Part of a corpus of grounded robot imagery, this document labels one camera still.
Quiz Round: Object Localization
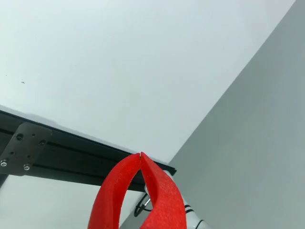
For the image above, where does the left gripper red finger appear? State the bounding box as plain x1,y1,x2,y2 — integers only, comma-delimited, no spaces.
87,153,142,229
140,151,188,229

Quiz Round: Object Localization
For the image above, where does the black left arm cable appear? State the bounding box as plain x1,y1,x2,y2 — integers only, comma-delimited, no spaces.
133,192,152,217

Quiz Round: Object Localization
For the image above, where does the black aluminium frame beam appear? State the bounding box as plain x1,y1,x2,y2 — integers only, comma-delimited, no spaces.
0,110,177,193

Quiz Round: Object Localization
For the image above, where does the dark metal bracket plate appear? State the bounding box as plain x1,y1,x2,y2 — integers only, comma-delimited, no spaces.
0,122,53,177

